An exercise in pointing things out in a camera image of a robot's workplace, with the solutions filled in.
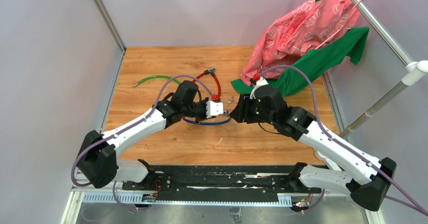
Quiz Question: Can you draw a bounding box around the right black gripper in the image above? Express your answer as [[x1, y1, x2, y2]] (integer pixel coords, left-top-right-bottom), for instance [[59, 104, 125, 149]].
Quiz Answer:
[[230, 93, 276, 126]]

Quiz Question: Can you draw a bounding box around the silver key with ring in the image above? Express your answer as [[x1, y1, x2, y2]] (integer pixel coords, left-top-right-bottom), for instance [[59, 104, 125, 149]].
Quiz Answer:
[[227, 96, 234, 106]]

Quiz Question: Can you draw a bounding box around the blue cable lock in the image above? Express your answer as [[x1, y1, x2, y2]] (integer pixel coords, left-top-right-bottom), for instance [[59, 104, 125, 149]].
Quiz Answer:
[[182, 114, 231, 126]]

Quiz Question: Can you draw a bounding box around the red cable lock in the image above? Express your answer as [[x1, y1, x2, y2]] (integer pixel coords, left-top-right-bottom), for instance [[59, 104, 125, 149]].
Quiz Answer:
[[190, 66, 223, 99]]

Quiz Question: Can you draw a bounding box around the green cable lock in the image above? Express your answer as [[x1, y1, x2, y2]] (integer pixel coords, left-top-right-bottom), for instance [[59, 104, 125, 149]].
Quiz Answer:
[[132, 75, 172, 88]]

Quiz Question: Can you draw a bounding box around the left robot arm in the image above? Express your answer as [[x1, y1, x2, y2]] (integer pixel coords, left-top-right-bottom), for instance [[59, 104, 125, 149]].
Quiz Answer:
[[71, 80, 209, 190]]

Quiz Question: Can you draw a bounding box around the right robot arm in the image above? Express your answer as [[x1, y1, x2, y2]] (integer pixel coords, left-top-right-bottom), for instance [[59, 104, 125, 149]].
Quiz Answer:
[[230, 85, 397, 211]]

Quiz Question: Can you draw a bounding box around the pink patterned garment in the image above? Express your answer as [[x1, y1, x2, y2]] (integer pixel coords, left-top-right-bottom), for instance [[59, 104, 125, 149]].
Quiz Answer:
[[240, 0, 362, 86]]

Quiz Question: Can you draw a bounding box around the green t-shirt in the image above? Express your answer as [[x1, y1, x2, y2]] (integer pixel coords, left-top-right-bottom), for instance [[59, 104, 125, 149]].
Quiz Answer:
[[231, 27, 369, 96]]

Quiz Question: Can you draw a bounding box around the pink clothes hanger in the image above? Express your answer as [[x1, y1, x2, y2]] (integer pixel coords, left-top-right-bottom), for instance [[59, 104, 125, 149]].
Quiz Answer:
[[315, 0, 364, 49]]

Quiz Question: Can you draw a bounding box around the metal clothes rack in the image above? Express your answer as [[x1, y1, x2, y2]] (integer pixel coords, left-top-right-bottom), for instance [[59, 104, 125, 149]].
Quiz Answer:
[[326, 0, 427, 139]]

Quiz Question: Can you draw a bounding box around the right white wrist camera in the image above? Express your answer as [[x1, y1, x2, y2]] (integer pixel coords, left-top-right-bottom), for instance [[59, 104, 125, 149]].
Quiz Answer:
[[250, 73, 268, 99]]

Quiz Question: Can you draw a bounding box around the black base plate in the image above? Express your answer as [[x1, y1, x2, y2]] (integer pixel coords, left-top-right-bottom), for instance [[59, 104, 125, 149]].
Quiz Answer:
[[120, 165, 321, 203]]

